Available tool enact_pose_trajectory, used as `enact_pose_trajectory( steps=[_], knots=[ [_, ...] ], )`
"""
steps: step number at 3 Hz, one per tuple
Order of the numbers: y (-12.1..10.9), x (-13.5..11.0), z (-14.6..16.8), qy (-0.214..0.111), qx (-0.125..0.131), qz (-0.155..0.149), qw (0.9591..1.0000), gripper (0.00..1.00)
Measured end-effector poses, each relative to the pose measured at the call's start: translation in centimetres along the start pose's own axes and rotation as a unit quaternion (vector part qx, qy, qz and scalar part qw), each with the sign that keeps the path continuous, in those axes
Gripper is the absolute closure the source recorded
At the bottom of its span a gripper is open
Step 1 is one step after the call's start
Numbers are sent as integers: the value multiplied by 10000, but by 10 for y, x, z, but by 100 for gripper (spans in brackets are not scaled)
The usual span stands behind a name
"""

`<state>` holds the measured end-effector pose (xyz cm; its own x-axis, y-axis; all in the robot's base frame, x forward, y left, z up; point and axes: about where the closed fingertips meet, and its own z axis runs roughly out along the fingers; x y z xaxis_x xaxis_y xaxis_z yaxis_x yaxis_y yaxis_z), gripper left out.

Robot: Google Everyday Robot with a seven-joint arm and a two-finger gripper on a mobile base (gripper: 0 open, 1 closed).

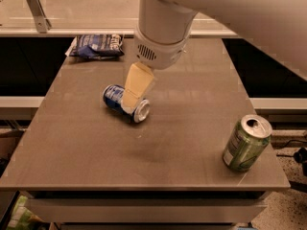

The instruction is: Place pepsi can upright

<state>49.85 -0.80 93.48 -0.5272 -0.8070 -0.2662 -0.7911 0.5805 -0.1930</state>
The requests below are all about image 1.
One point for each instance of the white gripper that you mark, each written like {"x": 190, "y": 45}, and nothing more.
{"x": 162, "y": 54}

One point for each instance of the blue pepsi can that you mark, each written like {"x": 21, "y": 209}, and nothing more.
{"x": 112, "y": 97}

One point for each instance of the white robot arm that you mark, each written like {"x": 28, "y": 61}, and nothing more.
{"x": 276, "y": 27}

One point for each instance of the green soda can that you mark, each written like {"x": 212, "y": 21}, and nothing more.
{"x": 250, "y": 136}

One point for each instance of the blue chip bag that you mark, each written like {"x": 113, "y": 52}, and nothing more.
{"x": 96, "y": 46}

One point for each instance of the glass barrier panel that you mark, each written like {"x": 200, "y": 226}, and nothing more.
{"x": 71, "y": 15}

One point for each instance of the grey table drawer front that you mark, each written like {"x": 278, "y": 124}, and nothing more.
{"x": 146, "y": 210}

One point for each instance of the left metal rail bracket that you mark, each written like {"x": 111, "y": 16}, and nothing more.
{"x": 42, "y": 23}

